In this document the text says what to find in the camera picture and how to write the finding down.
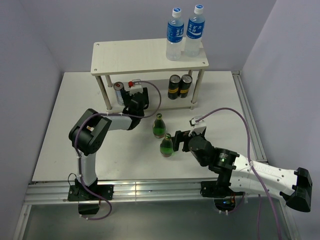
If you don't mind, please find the black Schweppes can right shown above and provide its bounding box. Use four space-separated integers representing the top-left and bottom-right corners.
178 74 193 98

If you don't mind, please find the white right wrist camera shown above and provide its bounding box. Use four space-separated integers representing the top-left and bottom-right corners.
188 116 207 137

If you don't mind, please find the green glass bottle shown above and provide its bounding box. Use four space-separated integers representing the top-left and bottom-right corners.
152 113 167 139
159 133 174 158

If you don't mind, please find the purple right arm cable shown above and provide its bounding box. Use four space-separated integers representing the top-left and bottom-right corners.
197 107 283 240

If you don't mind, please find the blue silver energy can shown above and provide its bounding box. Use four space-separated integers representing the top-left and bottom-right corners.
113 81 125 106

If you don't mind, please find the black Schweppes can left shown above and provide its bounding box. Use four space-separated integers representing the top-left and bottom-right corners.
167 74 181 100

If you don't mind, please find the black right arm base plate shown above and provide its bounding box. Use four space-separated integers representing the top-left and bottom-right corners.
200 180 244 198

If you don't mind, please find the white two-tier shelf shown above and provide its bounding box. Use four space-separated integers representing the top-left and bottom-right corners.
90 38 209 113

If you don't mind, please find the blue label water bottle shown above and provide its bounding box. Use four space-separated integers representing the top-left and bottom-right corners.
166 7 184 61
184 4 206 58

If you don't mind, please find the aluminium rail frame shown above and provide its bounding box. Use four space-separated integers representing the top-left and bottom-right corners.
12 70 301 240

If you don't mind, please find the black schweppes can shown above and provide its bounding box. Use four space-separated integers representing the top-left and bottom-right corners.
167 74 181 100
178 74 193 98

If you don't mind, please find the green glass bottle front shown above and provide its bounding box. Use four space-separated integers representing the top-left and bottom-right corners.
159 133 174 158

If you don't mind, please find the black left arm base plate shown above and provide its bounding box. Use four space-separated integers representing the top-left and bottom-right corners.
67 184 115 202

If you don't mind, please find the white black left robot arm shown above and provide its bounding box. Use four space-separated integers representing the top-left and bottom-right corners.
68 87 149 200

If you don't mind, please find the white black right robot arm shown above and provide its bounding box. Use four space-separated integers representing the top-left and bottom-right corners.
172 131 313 213

